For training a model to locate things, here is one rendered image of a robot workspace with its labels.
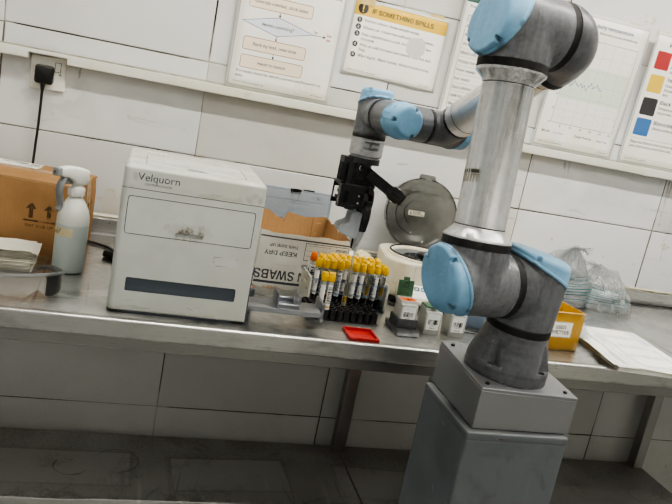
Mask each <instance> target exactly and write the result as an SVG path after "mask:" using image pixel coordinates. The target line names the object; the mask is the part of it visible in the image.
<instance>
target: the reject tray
mask: <svg viewBox="0 0 672 504"><path fill-rule="evenodd" d="M342 330H343V331H344V333H345V334H346V336H347V337H348V339H349V340H350V341H359V342H370V343H379V341H380V340H379V339H378V337H377V336H376V335H375V333H374V332H373V331H372V330H371V329H366V328H357V327H347V326H343V327H342Z"/></svg>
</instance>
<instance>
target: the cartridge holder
mask: <svg viewBox="0 0 672 504"><path fill-rule="evenodd" d="M385 322H386V324H387V325H388V326H389V327H390V328H391V329H392V330H393V331H394V333H395V334H396V335H397V336H409V337H414V338H417V337H419V332H418V331H417V330H416V327H417V323H418V321H417V320H416V319H415V320H410V319H401V318H399V317H398V316H397V315H396V314H395V313H394V312H393V311H391V313H390V317H386V318H385Z"/></svg>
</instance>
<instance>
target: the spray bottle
mask: <svg viewBox="0 0 672 504"><path fill-rule="evenodd" d="M53 175H56V176H61V177H60V178H59V180H58V181H57V183H56V188H55V196H56V207H55V210H56V211H58V213H57V218H56V226H55V236H54V245H53V254H52V264H51V265H53V266H56V267H59V268H61V269H62V270H65V274H67V275H75V274H80V273H82V272H83V270H84V264H85V256H86V247H87V239H88V231H89V223H90V216H89V210H88V207H87V205H86V203H85V201H84V199H83V197H84V196H85V190H86V189H85V188H84V187H82V186H84V185H88V184H89V181H90V171H89V170H87V169H84V168H81V167H76V166H71V165H65V166H59V167H53ZM65 184H71V185H70V186H68V192H67V194H68V195H69V196H68V197H67V198H66V199H65V201H64V202H63V190H64V186H65Z"/></svg>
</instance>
